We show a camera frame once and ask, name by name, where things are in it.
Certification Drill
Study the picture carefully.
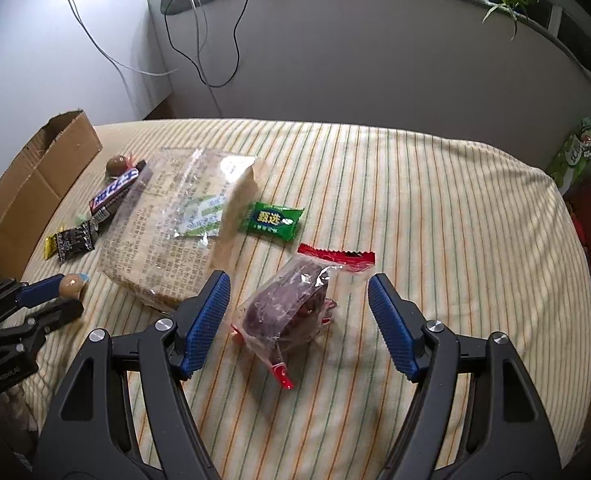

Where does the clear bag of bread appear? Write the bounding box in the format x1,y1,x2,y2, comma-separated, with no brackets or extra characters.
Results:
98,146,269,313

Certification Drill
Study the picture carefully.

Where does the black patterned snack packet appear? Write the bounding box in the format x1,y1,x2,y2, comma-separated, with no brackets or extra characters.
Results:
56,220,99,263

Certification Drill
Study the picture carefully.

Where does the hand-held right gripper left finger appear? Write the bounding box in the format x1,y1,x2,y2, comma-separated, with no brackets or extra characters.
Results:
34,270,232,480

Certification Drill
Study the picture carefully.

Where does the green candy packet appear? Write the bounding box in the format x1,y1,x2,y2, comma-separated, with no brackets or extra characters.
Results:
246,201,305,242

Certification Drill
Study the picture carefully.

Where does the black cable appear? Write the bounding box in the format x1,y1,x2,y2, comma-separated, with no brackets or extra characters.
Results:
164,0,276,89

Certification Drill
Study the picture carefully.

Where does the green snack bag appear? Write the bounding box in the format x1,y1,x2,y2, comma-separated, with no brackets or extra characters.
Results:
545,117,591,197

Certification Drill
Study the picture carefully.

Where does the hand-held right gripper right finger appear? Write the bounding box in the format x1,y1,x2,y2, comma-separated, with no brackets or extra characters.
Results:
367,273,562,480

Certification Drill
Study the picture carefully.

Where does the clear red-sealed dried fruit packet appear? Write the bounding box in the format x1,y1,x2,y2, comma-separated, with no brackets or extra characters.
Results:
230,243,376,391

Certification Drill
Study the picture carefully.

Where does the foil-wrapped chocolate ball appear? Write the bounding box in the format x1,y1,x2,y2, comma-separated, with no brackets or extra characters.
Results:
106,154,141,179
58,272,89,302

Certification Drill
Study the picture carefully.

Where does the white cable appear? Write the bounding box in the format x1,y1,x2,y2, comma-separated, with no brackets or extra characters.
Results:
58,0,222,121

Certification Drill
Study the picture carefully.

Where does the brown chocolate bar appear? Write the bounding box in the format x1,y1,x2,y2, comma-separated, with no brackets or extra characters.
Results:
90,160,149,221

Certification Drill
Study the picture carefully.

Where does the cardboard box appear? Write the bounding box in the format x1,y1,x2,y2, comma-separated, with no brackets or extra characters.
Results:
0,109,103,286

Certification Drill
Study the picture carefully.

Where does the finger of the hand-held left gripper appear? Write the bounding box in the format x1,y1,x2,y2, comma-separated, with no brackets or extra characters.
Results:
16,274,71,309
26,299,85,334

